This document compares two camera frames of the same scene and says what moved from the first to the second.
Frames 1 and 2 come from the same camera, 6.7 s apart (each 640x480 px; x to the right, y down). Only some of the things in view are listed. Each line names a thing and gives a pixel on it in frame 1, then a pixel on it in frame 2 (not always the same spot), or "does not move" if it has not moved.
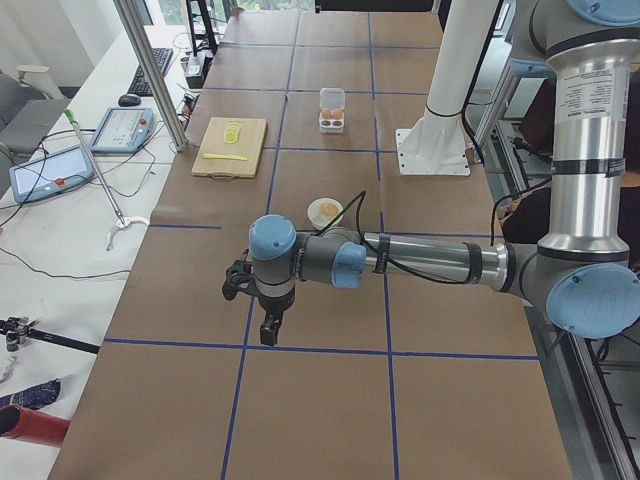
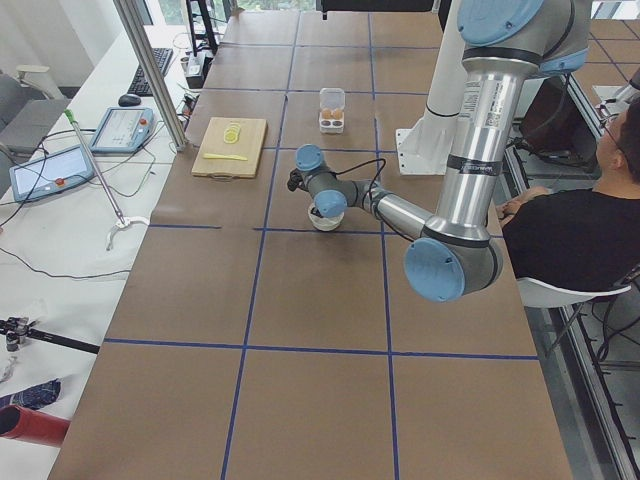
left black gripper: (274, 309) to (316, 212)
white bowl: (322, 211) does not move
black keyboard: (139, 85) does not move
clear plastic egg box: (332, 110) does not move
